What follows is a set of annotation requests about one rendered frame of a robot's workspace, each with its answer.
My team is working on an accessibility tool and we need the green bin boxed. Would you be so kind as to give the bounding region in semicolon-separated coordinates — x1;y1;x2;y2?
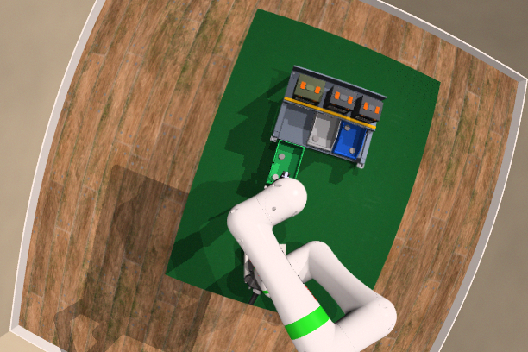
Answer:
267;140;305;184

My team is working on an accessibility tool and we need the blue open bin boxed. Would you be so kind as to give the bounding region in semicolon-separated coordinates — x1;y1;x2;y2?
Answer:
332;121;367;159

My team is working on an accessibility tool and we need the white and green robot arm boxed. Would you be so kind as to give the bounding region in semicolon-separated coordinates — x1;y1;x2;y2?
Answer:
227;178;397;352

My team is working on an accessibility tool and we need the grey storage bin shelf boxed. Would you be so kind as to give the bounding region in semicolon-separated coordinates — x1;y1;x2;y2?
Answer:
270;66;387;169

